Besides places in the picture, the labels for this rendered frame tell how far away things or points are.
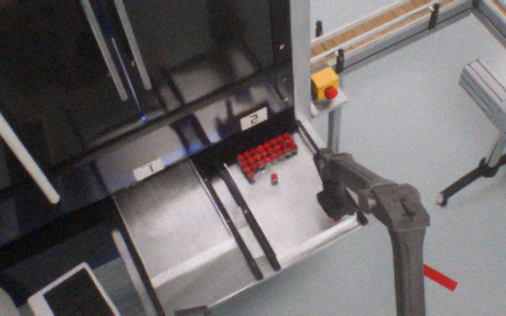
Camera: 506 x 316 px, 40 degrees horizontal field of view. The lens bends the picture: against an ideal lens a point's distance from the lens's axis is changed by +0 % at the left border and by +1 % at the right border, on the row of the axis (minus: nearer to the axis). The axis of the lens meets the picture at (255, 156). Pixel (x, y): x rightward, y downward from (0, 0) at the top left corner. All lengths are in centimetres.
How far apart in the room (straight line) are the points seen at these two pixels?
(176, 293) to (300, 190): 47
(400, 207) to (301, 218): 70
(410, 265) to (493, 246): 168
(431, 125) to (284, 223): 141
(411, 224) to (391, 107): 199
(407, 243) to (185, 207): 89
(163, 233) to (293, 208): 39
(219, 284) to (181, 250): 15
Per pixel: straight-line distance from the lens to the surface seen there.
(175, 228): 205
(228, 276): 197
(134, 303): 274
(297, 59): 193
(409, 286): 139
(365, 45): 231
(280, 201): 205
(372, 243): 296
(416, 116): 329
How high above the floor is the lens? 271
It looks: 59 degrees down
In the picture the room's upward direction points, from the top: 8 degrees counter-clockwise
